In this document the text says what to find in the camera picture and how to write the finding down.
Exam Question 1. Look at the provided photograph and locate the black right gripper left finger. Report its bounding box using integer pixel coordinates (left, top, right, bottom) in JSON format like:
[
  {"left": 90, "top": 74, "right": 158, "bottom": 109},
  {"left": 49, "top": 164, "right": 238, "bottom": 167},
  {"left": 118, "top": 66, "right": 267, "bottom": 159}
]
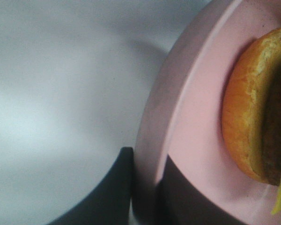
[{"left": 50, "top": 147, "right": 133, "bottom": 225}]

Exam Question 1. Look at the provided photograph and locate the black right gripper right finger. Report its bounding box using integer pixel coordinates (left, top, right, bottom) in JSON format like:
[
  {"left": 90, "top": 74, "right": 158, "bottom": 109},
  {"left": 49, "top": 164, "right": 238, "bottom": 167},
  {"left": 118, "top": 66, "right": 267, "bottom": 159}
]
[{"left": 155, "top": 156, "right": 244, "bottom": 225}]

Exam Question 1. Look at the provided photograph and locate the pink round plate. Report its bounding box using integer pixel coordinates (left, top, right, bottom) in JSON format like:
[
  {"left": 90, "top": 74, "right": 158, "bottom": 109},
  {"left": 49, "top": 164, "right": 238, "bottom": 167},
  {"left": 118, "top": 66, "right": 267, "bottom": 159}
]
[{"left": 133, "top": 0, "right": 281, "bottom": 225}]

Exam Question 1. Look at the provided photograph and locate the burger with lettuce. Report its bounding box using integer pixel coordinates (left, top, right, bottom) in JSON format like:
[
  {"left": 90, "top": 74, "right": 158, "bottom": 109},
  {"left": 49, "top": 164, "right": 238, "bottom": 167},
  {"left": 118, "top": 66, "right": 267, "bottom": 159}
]
[{"left": 222, "top": 28, "right": 281, "bottom": 214}]

